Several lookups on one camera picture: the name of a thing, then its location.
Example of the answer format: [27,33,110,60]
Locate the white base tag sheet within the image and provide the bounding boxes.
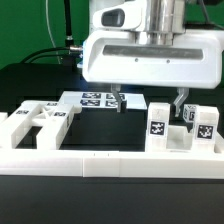
[59,91,147,110]

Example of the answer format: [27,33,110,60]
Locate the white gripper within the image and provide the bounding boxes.
[83,1,223,117]

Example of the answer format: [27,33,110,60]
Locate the black cable bundle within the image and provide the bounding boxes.
[20,0,84,65]

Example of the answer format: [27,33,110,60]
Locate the white tagged nut cube right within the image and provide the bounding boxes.
[183,104,196,123]

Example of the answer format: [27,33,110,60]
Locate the white chair seat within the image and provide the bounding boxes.
[145,125,224,154]

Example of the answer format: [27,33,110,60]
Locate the white chair back frame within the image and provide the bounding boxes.
[0,101,82,150]

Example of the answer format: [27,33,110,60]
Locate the white U-shaped obstacle fence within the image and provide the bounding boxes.
[0,127,224,179]

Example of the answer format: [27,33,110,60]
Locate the thin white cable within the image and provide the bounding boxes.
[45,0,63,65]

